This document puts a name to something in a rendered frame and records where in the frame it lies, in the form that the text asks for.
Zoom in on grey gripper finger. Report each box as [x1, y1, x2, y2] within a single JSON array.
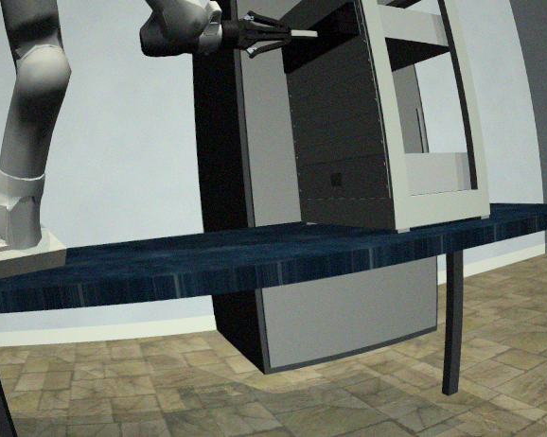
[[244, 33, 318, 59], [244, 10, 317, 34]]

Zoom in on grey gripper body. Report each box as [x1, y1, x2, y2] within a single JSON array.
[[218, 18, 258, 50]]

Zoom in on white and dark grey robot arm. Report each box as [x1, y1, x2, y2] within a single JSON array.
[[0, 0, 222, 252]]

